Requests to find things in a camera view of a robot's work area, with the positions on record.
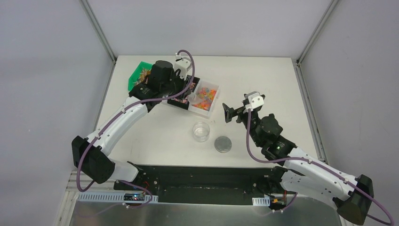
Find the green candy bin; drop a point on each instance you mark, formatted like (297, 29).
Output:
(139, 74)

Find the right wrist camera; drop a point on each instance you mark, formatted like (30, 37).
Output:
(251, 105)

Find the black swirl lollipop bin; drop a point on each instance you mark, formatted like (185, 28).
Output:
(182, 100)

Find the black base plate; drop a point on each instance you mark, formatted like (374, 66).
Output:
(209, 185)

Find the clear plastic jar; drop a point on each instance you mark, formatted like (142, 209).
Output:
(201, 131)

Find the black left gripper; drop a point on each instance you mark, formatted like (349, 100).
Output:
(186, 93)

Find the translucent plastic scoop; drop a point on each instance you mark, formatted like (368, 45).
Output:
(193, 99)

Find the white star candy bin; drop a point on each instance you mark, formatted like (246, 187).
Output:
(208, 92)

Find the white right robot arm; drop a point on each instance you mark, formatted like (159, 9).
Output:
(298, 172)

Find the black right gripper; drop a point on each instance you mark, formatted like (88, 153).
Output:
(230, 112)

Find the clear jar lid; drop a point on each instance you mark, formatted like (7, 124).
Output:
(223, 144)

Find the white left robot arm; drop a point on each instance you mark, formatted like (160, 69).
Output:
(90, 153)

